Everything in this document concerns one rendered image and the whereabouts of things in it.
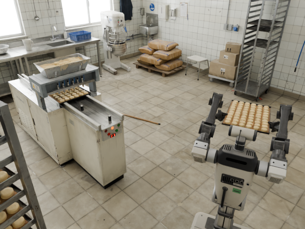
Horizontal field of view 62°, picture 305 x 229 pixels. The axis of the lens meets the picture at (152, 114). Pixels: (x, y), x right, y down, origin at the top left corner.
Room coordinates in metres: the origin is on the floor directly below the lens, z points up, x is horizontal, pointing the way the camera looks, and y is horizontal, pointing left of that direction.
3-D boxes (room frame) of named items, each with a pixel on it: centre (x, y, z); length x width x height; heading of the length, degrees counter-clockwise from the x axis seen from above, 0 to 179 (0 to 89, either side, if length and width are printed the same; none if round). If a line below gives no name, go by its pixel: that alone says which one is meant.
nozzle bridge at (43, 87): (2.84, 1.03, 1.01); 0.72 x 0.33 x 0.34; 134
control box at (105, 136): (2.21, 0.42, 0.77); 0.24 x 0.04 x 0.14; 134
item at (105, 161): (2.47, 0.68, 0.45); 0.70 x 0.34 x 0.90; 44
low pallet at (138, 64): (6.36, -0.20, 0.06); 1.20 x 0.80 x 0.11; 47
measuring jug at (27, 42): (4.90, 2.38, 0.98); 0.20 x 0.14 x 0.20; 85
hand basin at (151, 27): (7.23, 0.07, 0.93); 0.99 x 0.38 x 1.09; 45
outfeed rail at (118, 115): (3.02, 1.00, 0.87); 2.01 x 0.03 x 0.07; 44
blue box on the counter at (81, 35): (5.82, 1.61, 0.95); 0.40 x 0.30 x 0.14; 138
